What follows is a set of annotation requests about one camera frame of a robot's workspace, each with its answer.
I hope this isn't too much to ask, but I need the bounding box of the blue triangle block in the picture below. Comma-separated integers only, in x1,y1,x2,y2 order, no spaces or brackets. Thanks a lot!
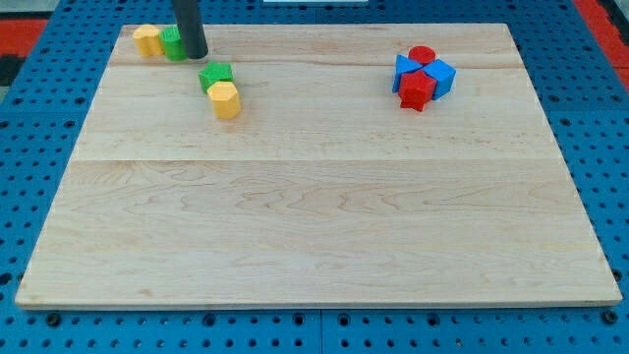
392,54,424,93

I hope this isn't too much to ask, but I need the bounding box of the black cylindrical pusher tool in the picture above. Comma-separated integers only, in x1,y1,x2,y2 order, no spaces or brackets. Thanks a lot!
171,0,208,59

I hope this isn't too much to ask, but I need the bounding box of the light wooden board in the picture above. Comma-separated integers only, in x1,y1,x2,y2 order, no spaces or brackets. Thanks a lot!
16,24,622,311

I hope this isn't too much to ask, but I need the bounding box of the green circle block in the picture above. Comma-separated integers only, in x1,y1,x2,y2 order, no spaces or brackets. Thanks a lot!
159,26,187,61

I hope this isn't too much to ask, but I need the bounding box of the red circle block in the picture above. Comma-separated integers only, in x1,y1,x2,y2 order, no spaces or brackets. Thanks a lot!
408,45,436,66

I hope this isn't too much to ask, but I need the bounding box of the blue cube block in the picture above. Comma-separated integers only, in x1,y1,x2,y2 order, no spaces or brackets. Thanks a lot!
423,59,456,100

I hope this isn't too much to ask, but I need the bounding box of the yellow heart block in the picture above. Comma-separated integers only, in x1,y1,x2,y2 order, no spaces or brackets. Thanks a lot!
133,24,164,58

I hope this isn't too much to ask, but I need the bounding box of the red star block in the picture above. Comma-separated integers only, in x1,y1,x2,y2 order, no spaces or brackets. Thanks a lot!
398,70,436,112

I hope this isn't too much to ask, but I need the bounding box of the green star block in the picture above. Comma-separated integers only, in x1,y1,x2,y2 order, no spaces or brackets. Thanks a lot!
198,61,234,93

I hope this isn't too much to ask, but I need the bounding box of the yellow hexagon block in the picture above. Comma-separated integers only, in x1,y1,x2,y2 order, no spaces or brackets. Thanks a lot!
206,82,242,119

